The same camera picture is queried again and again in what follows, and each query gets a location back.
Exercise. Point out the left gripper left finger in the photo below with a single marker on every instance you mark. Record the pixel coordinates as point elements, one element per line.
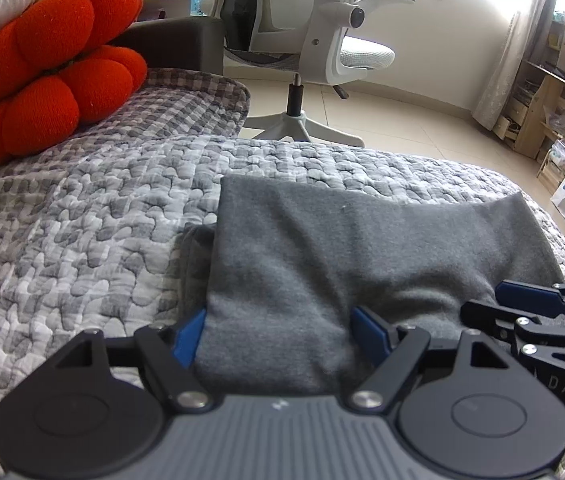
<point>167,355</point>

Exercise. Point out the grey sweatshirt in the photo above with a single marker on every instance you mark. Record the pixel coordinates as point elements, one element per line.
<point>281,269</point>

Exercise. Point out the white office chair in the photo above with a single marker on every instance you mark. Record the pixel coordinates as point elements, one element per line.
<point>319,51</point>

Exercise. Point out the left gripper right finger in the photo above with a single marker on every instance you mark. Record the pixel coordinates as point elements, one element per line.
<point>393,351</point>

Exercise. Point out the wooden shelf unit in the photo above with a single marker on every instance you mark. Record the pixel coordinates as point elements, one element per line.
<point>532,122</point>

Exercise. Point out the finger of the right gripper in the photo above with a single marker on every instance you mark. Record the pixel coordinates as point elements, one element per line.
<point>530,340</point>
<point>536,299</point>

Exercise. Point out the red flower-shaped cushion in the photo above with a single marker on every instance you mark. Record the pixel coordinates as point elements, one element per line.
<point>59,71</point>

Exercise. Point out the grey checkered bed quilt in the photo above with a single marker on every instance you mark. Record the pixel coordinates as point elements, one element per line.
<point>89,229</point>

